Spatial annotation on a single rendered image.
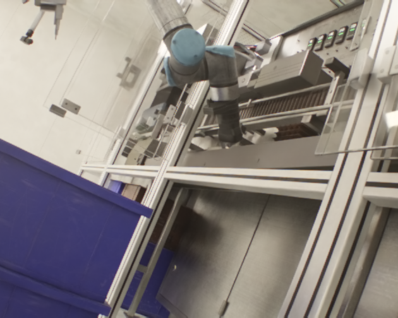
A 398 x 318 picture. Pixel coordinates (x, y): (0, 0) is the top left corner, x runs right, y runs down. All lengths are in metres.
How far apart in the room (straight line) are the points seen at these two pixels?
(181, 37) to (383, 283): 0.77
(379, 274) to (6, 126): 5.29
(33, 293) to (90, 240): 0.15
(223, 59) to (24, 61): 4.85
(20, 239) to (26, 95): 5.11
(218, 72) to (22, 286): 0.81
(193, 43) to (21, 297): 0.73
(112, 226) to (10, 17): 5.43
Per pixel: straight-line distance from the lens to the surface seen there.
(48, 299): 0.83
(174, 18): 1.14
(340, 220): 0.63
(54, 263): 0.81
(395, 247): 0.97
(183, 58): 1.09
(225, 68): 1.26
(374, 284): 0.98
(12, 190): 0.78
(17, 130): 5.80
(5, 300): 0.82
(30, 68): 5.92
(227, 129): 1.32
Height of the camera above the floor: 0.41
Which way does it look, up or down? 10 degrees up
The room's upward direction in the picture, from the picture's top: 23 degrees clockwise
